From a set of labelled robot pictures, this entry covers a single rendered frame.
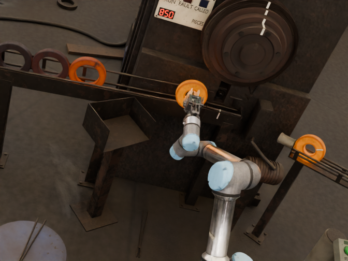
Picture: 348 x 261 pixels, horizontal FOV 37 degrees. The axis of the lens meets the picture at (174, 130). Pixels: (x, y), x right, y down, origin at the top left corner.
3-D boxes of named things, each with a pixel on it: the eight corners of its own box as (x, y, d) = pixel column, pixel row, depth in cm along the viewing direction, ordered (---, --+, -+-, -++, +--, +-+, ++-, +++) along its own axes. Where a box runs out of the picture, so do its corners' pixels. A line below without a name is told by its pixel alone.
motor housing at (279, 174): (212, 214, 315) (246, 149, 284) (245, 221, 319) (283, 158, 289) (214, 230, 305) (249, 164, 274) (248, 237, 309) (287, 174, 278)
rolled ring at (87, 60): (66, 60, 255) (67, 57, 258) (72, 91, 267) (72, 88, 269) (102, 58, 255) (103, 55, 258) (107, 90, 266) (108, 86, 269)
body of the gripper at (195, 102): (204, 96, 244) (203, 115, 236) (198, 107, 250) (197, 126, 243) (188, 92, 242) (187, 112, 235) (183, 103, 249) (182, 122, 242)
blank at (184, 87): (178, 77, 251) (178, 81, 248) (209, 81, 252) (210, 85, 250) (173, 104, 260) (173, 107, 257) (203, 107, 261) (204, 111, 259)
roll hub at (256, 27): (213, 66, 252) (234, 15, 236) (265, 80, 258) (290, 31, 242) (214, 71, 248) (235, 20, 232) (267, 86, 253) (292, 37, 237)
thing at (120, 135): (60, 207, 281) (88, 102, 240) (101, 196, 298) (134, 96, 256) (76, 234, 270) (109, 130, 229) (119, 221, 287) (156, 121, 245)
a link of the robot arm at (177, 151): (190, 161, 247) (201, 149, 239) (170, 161, 241) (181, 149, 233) (186, 147, 250) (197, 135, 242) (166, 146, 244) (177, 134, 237)
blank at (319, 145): (300, 160, 281) (297, 163, 278) (294, 134, 277) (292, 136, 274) (328, 161, 272) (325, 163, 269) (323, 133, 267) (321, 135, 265)
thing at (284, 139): (279, 139, 284) (283, 130, 281) (294, 147, 281) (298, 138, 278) (275, 143, 280) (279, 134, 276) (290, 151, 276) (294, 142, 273)
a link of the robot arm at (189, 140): (177, 149, 232) (187, 139, 226) (179, 130, 239) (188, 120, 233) (193, 155, 235) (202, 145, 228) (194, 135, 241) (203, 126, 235)
